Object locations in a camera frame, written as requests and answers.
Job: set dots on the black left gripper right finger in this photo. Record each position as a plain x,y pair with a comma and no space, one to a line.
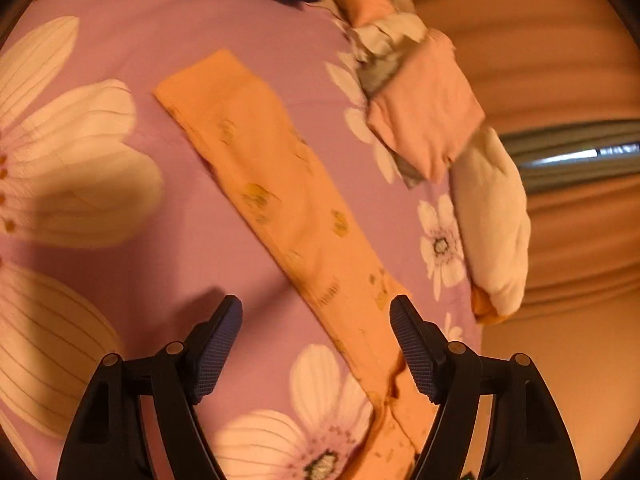
527,438

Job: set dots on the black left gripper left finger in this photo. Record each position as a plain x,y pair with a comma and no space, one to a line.
107,439

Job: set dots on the orange cartoon print garment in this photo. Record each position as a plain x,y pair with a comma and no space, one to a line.
280,199

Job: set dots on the purple floral bed sheet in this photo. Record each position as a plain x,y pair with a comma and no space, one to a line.
115,235

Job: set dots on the white and orange plush pillow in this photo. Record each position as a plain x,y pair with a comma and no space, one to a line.
491,207

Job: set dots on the grey blue curtain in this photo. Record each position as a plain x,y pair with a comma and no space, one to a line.
572,154

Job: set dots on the pink folded garment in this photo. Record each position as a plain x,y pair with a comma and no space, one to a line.
427,112

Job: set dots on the beige curtain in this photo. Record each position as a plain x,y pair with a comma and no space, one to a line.
543,63

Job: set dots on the white grey folded garment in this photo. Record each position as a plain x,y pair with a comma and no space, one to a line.
379,49

